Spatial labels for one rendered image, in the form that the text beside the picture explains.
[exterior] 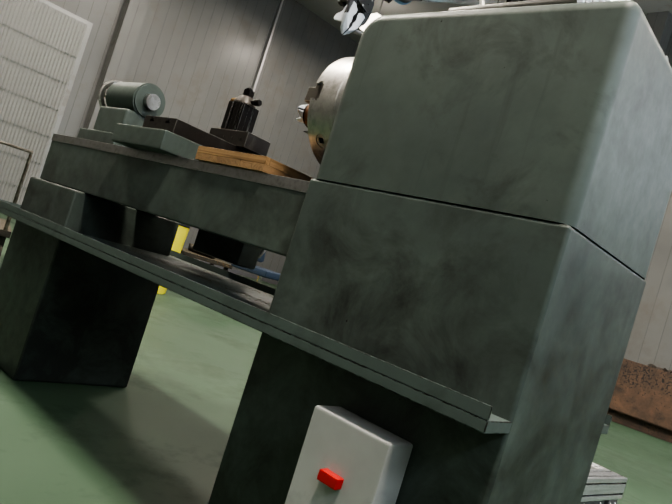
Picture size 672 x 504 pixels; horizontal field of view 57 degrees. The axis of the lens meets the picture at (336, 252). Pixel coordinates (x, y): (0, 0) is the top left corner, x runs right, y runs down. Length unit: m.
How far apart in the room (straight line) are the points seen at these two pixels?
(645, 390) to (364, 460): 6.74
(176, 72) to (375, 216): 10.85
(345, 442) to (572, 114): 0.67
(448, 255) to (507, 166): 0.19
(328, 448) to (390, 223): 0.43
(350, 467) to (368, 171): 0.58
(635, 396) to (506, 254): 6.70
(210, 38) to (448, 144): 11.27
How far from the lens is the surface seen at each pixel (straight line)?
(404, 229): 1.19
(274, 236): 1.50
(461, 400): 0.99
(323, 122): 1.53
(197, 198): 1.77
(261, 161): 1.59
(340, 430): 1.13
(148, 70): 11.76
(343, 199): 1.30
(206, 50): 12.30
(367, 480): 1.09
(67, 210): 2.32
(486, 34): 1.26
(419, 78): 1.30
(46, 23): 11.20
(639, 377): 7.73
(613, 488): 2.87
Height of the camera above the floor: 0.68
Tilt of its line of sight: 2 degrees up
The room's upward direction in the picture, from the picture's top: 17 degrees clockwise
